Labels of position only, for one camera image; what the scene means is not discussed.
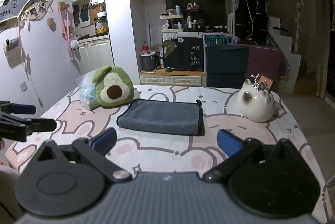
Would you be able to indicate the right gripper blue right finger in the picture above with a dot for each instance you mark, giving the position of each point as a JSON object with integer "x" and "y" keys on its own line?
{"x": 239, "y": 152}

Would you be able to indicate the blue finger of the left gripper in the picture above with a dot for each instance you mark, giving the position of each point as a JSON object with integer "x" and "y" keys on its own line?
{"x": 23, "y": 109}
{"x": 43, "y": 125}

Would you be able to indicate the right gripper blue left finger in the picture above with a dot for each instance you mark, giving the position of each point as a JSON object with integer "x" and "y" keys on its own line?
{"x": 92, "y": 152}

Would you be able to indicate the purple and grey microfiber towel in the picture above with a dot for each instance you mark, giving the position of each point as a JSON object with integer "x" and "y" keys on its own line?
{"x": 173, "y": 118}

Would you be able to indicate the white ceramic cat jar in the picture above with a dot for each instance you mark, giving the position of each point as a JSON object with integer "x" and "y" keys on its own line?
{"x": 255, "y": 104}

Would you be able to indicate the clear plastic tissue pack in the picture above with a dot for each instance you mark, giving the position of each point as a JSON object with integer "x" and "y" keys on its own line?
{"x": 87, "y": 91}

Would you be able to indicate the green avocado plush toy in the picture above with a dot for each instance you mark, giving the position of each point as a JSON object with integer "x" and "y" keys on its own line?
{"x": 113, "y": 86}

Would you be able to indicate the pink card stand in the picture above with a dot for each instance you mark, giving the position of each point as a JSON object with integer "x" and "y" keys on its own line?
{"x": 265, "y": 83}

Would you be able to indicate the dark blue chair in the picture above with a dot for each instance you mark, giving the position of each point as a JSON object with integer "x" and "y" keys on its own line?
{"x": 226, "y": 65}

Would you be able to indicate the maroon folded board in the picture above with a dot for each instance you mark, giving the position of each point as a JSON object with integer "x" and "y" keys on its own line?
{"x": 262, "y": 60}

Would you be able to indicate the white drawer cabinet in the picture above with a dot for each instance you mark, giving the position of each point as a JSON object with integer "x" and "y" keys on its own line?
{"x": 173, "y": 78}

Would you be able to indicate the grey trash bin red lid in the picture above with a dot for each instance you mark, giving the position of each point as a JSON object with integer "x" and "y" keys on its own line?
{"x": 148, "y": 58}

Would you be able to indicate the black nice day banner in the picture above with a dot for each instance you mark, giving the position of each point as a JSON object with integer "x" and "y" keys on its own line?
{"x": 184, "y": 53}

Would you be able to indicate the teal popcorn sign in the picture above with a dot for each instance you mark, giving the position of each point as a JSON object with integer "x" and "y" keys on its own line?
{"x": 216, "y": 39}

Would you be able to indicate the black hanging garment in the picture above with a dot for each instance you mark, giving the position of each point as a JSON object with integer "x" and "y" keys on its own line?
{"x": 251, "y": 22}

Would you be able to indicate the white shelf rack with bottles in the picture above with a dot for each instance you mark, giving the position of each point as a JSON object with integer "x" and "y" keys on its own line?
{"x": 176, "y": 20}

